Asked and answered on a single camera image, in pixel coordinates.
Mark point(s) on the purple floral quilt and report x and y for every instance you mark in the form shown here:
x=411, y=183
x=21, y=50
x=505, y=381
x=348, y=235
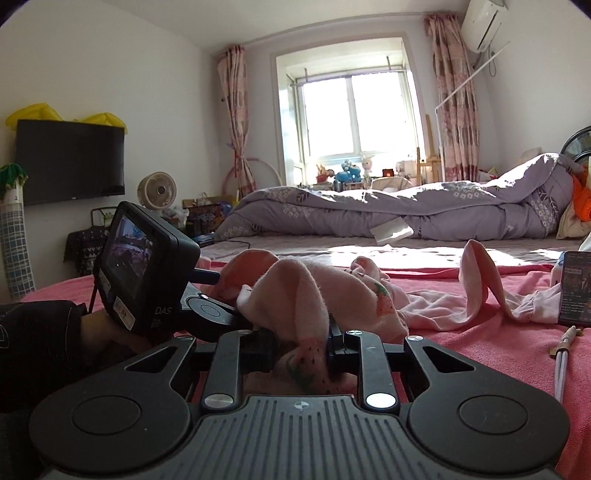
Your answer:
x=415, y=207

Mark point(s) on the black metal headboard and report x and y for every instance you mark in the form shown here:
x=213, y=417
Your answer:
x=575, y=143

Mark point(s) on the yellow plastic cover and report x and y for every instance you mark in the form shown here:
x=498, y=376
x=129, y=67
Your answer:
x=32, y=115

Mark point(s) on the person's left forearm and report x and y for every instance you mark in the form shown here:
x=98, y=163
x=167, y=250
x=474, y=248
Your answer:
x=41, y=341

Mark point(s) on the pink printed shirt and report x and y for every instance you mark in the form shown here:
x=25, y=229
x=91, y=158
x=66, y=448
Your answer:
x=314, y=286

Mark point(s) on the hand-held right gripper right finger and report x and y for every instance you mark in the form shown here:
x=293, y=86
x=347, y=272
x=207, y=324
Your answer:
x=337, y=346

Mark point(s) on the pink floral curtain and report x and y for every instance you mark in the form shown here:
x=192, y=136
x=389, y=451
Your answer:
x=455, y=101
x=238, y=115

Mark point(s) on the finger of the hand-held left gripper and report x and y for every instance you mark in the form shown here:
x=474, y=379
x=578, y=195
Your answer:
x=207, y=277

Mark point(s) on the beige desk fan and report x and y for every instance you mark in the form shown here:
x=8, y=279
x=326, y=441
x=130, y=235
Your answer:
x=157, y=190

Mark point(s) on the person's left hand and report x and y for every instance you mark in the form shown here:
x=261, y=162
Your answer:
x=106, y=332

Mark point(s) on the black smartphone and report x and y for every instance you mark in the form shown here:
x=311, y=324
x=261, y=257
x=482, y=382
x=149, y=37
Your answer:
x=575, y=286

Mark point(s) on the black television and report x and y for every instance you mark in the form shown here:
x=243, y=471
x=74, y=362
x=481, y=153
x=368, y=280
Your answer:
x=69, y=161

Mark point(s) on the bed with grey sheet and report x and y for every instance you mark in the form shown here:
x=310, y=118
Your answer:
x=300, y=244

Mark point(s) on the white bottle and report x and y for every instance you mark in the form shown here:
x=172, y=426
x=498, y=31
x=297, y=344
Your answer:
x=557, y=274

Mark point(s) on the dark colourful printed bag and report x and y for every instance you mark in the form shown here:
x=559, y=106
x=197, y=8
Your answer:
x=207, y=219

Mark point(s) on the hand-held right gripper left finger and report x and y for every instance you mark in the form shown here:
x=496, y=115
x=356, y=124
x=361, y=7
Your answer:
x=258, y=350

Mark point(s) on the white rabbit toy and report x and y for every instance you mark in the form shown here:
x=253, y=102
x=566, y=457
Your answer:
x=368, y=168

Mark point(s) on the small red box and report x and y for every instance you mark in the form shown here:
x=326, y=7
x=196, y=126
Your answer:
x=387, y=173

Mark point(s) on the dark patterned cloth cover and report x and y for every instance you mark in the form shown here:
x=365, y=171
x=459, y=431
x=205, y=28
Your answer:
x=85, y=251

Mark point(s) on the white air conditioner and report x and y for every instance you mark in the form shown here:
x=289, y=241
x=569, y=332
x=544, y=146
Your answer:
x=482, y=23

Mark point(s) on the green leafy decoration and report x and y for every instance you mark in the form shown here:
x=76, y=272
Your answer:
x=11, y=173

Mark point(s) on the white plastic bag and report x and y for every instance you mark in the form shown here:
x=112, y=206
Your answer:
x=175, y=214

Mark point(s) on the blue checked roll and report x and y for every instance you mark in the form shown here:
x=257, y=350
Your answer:
x=16, y=244

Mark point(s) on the window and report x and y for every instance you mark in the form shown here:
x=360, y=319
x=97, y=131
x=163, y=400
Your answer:
x=351, y=115

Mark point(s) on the pink hula hoop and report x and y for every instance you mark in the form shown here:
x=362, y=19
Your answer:
x=253, y=158

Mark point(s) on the blue plush toy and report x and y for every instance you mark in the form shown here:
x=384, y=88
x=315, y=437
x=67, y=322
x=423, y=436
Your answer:
x=348, y=173

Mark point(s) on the orange plush toy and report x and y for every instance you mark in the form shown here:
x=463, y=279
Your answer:
x=324, y=175

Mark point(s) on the white clothes rail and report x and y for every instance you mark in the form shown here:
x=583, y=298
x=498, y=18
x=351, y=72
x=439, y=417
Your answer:
x=473, y=74

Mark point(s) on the orange cloth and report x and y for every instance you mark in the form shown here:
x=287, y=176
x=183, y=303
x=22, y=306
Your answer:
x=582, y=198

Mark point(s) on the pink towel blanket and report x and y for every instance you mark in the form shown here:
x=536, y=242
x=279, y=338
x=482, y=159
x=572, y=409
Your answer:
x=485, y=369

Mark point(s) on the wooden easel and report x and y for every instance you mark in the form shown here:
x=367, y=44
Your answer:
x=434, y=164

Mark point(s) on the beige pillow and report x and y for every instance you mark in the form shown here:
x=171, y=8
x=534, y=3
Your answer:
x=570, y=226

